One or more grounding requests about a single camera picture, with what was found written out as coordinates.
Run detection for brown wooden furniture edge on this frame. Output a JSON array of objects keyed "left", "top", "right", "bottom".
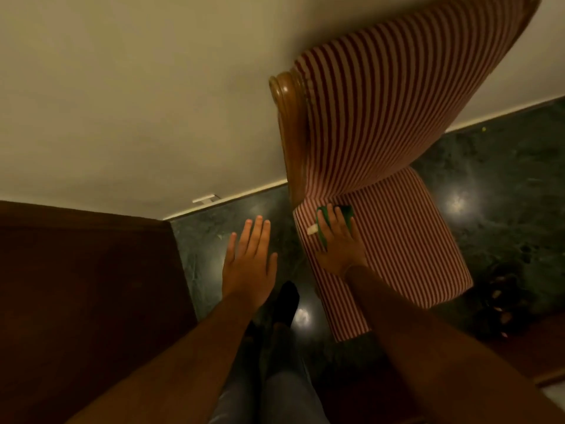
[{"left": 483, "top": 311, "right": 565, "bottom": 387}]

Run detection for person's right forearm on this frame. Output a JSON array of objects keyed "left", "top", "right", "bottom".
[{"left": 343, "top": 265, "right": 565, "bottom": 424}]

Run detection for red striped wooden armchair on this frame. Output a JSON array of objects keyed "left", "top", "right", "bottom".
[{"left": 268, "top": 0, "right": 544, "bottom": 343}]

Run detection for person's black sock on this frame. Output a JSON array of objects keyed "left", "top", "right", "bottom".
[{"left": 268, "top": 281, "right": 301, "bottom": 332}]

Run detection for dark brown wooden cabinet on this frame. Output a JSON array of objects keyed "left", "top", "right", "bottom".
[{"left": 0, "top": 200, "right": 198, "bottom": 424}]

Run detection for dark sandals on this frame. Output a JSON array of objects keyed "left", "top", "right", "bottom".
[{"left": 478, "top": 264, "right": 532, "bottom": 341}]

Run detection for person's blue jeans legs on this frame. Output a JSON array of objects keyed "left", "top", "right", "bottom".
[{"left": 207, "top": 321, "right": 331, "bottom": 424}]

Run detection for person's left forearm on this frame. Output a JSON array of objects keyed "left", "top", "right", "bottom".
[{"left": 66, "top": 295, "right": 262, "bottom": 424}]

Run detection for green scrub pad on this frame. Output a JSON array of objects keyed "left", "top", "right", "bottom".
[{"left": 316, "top": 204, "right": 356, "bottom": 249}]

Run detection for person's right hand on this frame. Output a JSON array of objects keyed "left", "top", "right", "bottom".
[{"left": 314, "top": 205, "right": 370, "bottom": 279}]

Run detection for person's left hand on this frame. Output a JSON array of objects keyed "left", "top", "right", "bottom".
[{"left": 222, "top": 215, "right": 279, "bottom": 312}]

